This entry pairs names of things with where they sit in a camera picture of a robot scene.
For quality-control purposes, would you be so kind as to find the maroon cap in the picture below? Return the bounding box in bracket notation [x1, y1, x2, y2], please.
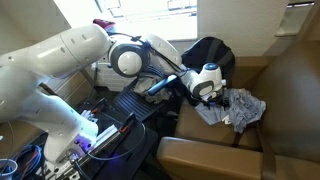
[92, 18, 117, 34]

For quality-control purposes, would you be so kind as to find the black backpack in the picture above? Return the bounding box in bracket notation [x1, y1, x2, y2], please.
[180, 35, 236, 108]

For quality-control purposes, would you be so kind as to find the silver aluminium rail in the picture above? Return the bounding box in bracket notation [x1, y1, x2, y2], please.
[81, 109, 123, 151]

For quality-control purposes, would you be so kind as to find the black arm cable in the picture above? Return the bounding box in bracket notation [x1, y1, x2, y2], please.
[109, 31, 188, 76]

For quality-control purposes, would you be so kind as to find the grey crumpled cloth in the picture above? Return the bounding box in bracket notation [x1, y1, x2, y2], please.
[133, 74, 173, 104]

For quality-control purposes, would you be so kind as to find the tan leather couch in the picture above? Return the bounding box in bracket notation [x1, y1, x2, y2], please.
[156, 39, 320, 180]

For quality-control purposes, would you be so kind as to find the beige drawer cabinet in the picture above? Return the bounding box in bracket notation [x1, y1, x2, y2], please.
[43, 71, 98, 107]

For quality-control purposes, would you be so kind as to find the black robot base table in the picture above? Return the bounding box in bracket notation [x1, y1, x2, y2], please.
[71, 96, 159, 180]

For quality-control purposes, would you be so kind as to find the white radiator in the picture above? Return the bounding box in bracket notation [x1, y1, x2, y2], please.
[90, 59, 134, 92]

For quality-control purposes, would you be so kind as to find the white cup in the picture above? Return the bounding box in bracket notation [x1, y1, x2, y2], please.
[0, 158, 19, 180]

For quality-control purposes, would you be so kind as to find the brown backpack strap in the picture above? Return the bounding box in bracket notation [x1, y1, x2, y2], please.
[232, 121, 278, 180]

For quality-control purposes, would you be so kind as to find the black orange clamp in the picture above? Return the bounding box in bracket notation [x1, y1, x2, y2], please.
[90, 97, 109, 116]
[119, 112, 137, 134]

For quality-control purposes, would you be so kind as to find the blue cable bundle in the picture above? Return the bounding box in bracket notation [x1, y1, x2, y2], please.
[9, 143, 44, 180]

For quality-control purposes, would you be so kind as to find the blue striped shirt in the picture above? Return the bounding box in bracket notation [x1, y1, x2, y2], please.
[194, 87, 267, 134]

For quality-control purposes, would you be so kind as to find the thin white cable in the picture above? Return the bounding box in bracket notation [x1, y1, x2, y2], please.
[87, 122, 147, 162]

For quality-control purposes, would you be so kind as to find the dark blue mesh office chair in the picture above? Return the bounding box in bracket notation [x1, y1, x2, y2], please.
[111, 64, 178, 123]

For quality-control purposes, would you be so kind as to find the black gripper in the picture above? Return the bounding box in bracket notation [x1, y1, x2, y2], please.
[200, 93, 231, 108]

